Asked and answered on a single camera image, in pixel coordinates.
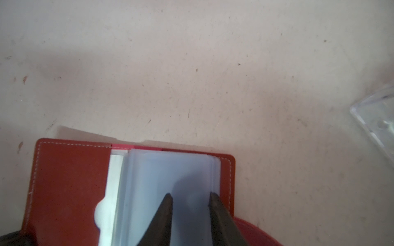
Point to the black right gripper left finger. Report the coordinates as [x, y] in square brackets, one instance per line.
[158, 232]

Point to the red leather card holder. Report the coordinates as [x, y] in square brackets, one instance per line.
[103, 194]

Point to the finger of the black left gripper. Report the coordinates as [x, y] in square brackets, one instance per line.
[16, 239]

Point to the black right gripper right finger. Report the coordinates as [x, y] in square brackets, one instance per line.
[224, 231]

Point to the clear plastic card tray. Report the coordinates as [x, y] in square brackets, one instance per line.
[375, 114]

